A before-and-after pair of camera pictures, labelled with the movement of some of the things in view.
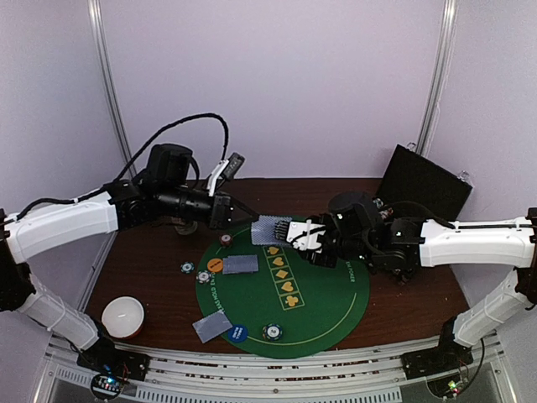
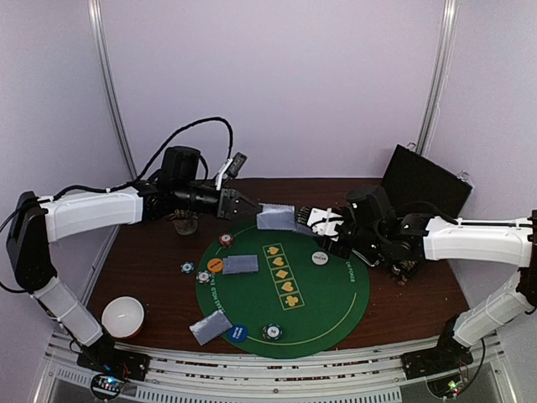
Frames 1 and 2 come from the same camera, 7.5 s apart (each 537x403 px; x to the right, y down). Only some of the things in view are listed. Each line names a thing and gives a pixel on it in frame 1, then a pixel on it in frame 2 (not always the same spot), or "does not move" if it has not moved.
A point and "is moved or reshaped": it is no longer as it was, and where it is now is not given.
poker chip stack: (226, 239) does not move
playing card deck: (281, 228) is moved or reshaped
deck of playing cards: (263, 232) → (276, 216)
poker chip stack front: (272, 332) does not move
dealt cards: (211, 326) does not move
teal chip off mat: (187, 267) does not move
